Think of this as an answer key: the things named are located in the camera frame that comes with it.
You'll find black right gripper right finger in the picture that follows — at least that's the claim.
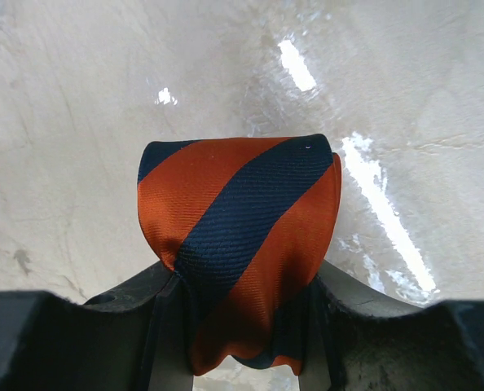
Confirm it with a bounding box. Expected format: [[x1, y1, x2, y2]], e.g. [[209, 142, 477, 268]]
[[299, 262, 484, 390]]

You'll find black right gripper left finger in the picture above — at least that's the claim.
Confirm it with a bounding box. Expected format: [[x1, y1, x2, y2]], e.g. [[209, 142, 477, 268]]
[[0, 263, 193, 390]]

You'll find orange navy striped tie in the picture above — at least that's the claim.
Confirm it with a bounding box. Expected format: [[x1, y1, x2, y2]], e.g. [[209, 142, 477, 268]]
[[137, 134, 341, 376]]

